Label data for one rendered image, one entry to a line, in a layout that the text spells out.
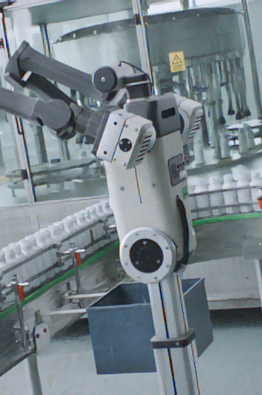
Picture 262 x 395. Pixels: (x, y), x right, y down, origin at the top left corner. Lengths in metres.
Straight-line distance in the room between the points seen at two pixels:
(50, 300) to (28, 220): 3.10
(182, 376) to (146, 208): 0.48
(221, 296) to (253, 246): 1.96
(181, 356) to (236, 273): 3.40
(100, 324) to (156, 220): 0.69
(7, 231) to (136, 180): 4.05
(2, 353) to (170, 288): 0.67
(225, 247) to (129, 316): 1.19
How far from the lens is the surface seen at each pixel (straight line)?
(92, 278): 3.90
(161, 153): 2.71
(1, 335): 3.26
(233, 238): 4.39
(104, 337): 3.34
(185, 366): 2.88
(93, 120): 2.59
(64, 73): 3.12
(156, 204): 2.72
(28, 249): 3.53
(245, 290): 6.26
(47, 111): 2.61
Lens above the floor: 1.70
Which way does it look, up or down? 8 degrees down
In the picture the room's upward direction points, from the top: 9 degrees counter-clockwise
